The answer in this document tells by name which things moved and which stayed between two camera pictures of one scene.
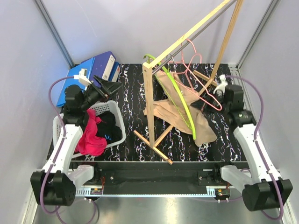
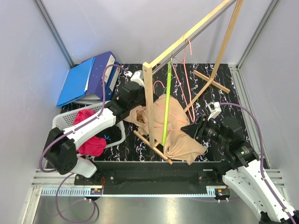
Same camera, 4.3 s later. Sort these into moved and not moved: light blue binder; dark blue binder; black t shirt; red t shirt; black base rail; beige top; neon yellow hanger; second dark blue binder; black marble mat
Moved: neon yellow hanger; beige top
Not moved: light blue binder; black t shirt; second dark blue binder; black marble mat; black base rail; red t shirt; dark blue binder
